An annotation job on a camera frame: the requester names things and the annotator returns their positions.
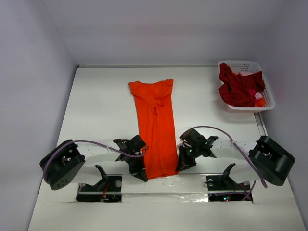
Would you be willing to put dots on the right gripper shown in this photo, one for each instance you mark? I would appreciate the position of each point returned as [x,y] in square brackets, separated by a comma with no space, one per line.
[186,159]

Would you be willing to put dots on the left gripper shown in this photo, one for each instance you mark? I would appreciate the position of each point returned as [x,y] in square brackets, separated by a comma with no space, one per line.
[139,168]

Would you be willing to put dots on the orange t-shirt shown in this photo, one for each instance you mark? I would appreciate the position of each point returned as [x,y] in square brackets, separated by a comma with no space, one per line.
[153,102]

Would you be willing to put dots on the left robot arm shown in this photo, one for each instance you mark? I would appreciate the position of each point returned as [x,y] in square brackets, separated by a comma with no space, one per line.
[65,164]

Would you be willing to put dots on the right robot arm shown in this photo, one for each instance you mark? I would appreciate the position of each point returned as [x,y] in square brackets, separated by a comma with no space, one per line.
[263,159]

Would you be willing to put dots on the dark red t-shirt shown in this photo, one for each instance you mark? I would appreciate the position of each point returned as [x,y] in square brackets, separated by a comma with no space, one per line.
[235,88]

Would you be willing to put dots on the white plastic laundry basket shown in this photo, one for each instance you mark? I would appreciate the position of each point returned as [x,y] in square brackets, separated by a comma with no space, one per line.
[250,66]

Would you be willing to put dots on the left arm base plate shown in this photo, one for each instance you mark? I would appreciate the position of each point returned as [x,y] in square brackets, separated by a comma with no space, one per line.
[106,190]

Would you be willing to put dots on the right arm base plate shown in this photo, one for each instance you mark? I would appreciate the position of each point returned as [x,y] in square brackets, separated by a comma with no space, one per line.
[221,188]

